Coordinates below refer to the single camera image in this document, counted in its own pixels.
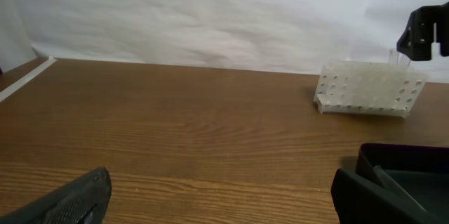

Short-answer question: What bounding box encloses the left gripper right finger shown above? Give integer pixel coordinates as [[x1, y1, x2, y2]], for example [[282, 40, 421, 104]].
[[330, 168, 449, 224]]

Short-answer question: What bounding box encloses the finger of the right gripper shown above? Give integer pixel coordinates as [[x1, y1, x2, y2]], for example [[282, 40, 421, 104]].
[[396, 5, 436, 62], [436, 1, 449, 58]]

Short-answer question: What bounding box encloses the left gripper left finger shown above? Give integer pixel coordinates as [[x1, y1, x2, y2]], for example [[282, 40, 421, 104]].
[[0, 166, 113, 224]]

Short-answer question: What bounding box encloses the clear test tube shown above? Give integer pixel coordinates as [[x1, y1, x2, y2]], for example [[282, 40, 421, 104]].
[[388, 48, 401, 65], [398, 53, 412, 68]]

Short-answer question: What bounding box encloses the black tray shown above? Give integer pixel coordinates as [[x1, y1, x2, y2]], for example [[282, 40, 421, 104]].
[[355, 143, 449, 220]]

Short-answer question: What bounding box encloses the white test tube rack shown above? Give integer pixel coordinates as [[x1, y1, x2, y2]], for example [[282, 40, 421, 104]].
[[313, 60, 430, 119]]

